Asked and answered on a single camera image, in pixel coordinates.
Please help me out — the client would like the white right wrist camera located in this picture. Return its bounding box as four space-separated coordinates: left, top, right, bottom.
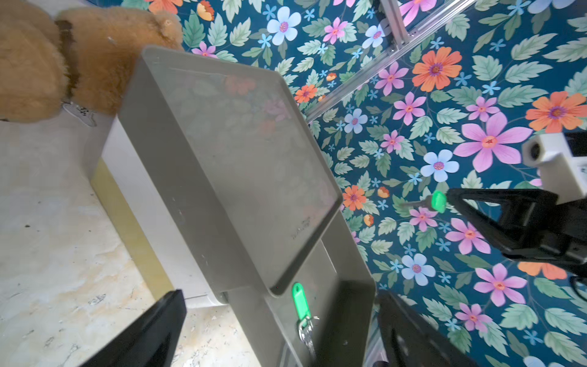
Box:
522 132 586 204

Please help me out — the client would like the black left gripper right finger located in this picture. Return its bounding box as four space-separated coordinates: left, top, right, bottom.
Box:
376 291 477 367

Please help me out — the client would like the grey three-drawer cabinet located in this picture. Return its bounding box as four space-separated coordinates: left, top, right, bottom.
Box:
82 44 344 309

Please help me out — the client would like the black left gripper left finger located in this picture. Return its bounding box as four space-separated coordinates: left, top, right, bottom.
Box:
81 290 186 367

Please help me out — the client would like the yellow bottom drawer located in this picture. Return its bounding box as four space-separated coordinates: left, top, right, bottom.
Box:
90 158 174 299

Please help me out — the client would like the green tagged key bunch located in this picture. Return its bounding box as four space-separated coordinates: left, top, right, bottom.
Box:
292 282 319 362

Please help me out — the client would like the brown plush teddy bear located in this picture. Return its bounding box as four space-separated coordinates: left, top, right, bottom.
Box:
1 1 183 123

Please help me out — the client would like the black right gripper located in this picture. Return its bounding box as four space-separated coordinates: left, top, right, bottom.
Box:
446 189 586 278

